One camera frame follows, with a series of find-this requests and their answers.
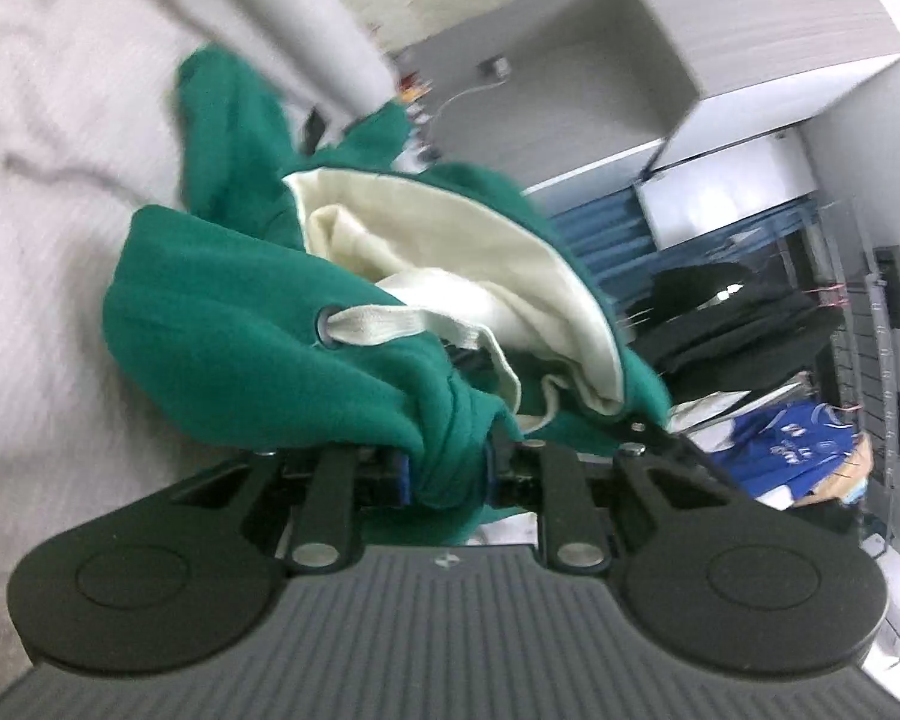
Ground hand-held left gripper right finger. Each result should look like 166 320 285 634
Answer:
484 420 737 572

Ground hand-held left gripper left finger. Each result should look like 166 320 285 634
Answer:
169 446 415 572

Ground green hoodie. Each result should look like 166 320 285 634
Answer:
103 45 672 545

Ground blue curtain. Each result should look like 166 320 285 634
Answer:
547 187 662 302

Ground black hanging jacket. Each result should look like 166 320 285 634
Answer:
628 261 845 392

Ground blue and white jersey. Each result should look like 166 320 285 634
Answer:
709 397 860 505

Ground cluttered blue bedside table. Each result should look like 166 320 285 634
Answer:
397 71 432 166

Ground grey bed sheet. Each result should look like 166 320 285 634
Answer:
0 0 400 691

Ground white charger cable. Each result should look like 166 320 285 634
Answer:
427 79 496 160

